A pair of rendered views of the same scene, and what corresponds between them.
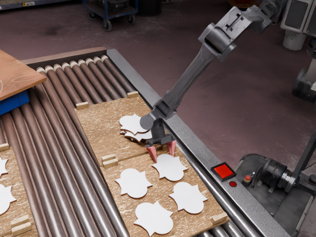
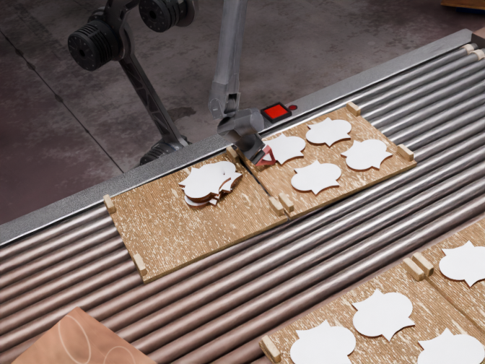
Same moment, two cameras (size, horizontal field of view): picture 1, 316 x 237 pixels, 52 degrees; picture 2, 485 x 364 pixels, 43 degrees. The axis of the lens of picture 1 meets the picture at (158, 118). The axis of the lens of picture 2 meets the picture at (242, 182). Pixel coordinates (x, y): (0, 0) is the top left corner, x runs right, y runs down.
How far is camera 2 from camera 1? 1.65 m
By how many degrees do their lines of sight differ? 61
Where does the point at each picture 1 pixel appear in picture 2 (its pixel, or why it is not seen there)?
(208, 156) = not seen: hidden behind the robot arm
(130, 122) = (201, 185)
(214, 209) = (339, 115)
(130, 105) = (135, 207)
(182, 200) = (334, 134)
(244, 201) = (316, 100)
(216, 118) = not seen: outside the picture
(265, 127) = (15, 194)
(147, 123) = (259, 121)
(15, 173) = (323, 312)
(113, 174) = (302, 200)
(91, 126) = (195, 245)
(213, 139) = not seen: hidden behind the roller
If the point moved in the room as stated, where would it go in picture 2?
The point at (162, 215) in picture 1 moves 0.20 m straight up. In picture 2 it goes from (361, 147) to (362, 89)
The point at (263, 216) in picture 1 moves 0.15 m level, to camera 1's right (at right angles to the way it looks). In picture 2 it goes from (334, 89) to (331, 66)
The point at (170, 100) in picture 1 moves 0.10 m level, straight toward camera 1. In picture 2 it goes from (234, 83) to (271, 81)
